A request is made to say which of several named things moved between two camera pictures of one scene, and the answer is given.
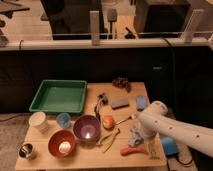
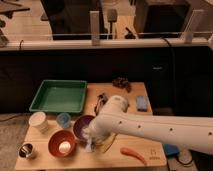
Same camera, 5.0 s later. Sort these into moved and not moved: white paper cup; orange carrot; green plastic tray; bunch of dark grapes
Moved: orange carrot
Not moved: white paper cup; bunch of dark grapes; green plastic tray
